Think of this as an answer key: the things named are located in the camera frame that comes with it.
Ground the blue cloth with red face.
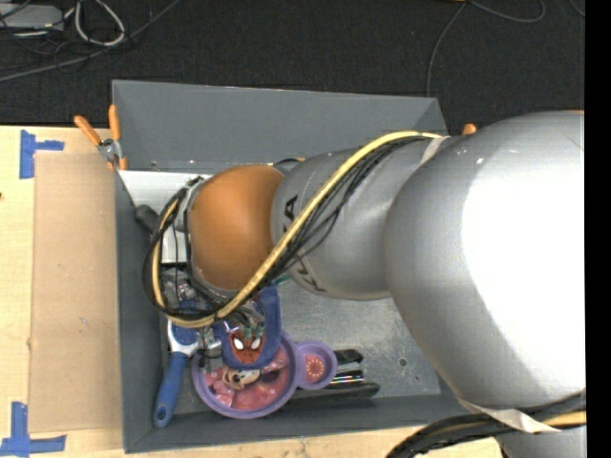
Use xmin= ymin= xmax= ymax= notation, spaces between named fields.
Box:
xmin=211 ymin=283 xmax=284 ymax=371

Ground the brown cardboard board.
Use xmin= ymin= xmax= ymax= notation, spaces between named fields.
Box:
xmin=27 ymin=152 xmax=124 ymax=434

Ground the purple round-eared plate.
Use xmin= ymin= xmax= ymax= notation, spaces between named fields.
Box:
xmin=191 ymin=331 xmax=340 ymax=421

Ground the grey metal bin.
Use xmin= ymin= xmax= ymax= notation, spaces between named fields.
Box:
xmin=111 ymin=79 xmax=479 ymax=454

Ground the black stapler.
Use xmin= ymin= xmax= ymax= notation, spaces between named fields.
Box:
xmin=289 ymin=348 xmax=382 ymax=403

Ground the black cylinder on white bracket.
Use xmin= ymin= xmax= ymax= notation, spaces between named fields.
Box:
xmin=134 ymin=203 xmax=190 ymax=264

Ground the blue-handled white kitchen tool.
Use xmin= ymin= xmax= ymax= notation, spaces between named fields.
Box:
xmin=152 ymin=319 xmax=212 ymax=429

